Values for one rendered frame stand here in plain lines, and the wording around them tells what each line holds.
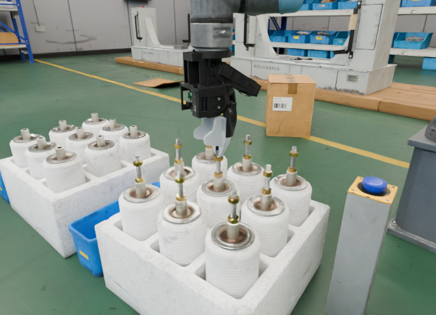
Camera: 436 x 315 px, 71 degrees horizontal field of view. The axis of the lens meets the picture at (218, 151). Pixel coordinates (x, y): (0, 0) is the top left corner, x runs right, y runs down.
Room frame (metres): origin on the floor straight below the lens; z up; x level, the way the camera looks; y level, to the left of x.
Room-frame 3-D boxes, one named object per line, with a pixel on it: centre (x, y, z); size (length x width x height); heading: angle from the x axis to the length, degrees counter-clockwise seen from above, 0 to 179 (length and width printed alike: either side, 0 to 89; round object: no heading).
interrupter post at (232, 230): (0.43, -0.03, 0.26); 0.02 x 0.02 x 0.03
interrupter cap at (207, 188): (0.59, 0.00, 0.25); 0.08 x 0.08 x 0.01
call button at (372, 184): (0.48, -0.28, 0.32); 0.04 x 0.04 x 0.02
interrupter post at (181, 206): (0.50, 0.07, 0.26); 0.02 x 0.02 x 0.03
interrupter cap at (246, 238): (0.43, -0.03, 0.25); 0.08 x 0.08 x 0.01
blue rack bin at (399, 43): (4.68, -2.82, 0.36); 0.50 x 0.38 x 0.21; 135
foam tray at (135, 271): (0.59, 0.00, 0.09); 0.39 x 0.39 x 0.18; 53
